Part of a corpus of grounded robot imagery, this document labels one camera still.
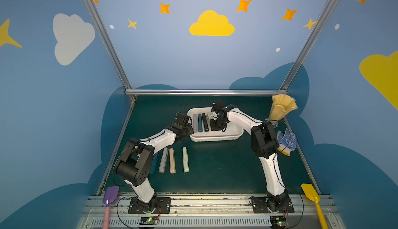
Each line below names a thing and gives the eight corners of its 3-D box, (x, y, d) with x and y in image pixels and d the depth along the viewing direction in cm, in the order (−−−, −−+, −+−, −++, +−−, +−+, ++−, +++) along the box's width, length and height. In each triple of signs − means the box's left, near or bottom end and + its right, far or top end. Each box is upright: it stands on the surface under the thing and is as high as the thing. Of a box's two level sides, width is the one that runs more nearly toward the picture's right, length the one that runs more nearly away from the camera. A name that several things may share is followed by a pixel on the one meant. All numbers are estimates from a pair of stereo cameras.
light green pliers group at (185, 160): (183, 172, 86) (183, 171, 84) (182, 149, 95) (182, 147, 93) (189, 172, 86) (189, 170, 84) (187, 148, 95) (187, 147, 93)
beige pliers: (170, 174, 85) (170, 172, 83) (169, 150, 94) (169, 148, 92) (175, 173, 85) (175, 171, 84) (174, 149, 94) (173, 147, 93)
